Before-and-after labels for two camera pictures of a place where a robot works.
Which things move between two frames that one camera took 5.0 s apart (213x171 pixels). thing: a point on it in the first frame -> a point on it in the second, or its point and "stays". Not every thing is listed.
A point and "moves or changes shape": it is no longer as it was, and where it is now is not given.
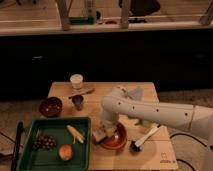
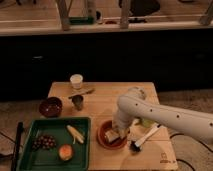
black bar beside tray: (15, 160) stays
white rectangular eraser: (98, 133) moves or changes shape
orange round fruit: (65, 152) stays
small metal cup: (77, 100) stays
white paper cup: (76, 80) stays
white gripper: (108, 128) -> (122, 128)
